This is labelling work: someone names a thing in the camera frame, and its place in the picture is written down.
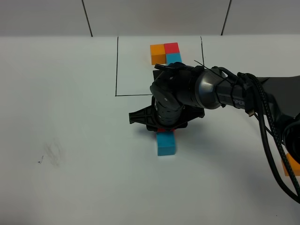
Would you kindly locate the red template block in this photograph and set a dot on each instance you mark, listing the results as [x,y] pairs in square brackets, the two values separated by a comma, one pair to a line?
[171,48]

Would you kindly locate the blue template block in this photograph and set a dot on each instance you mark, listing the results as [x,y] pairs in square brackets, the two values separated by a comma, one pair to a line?
[173,58]

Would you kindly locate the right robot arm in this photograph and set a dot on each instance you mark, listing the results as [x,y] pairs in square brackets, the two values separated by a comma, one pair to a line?
[181,93]

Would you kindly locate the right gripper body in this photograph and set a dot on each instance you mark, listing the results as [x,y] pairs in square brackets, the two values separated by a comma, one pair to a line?
[154,117]

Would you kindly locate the orange template block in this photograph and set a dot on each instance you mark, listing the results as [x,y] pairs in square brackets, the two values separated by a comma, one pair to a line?
[158,55]

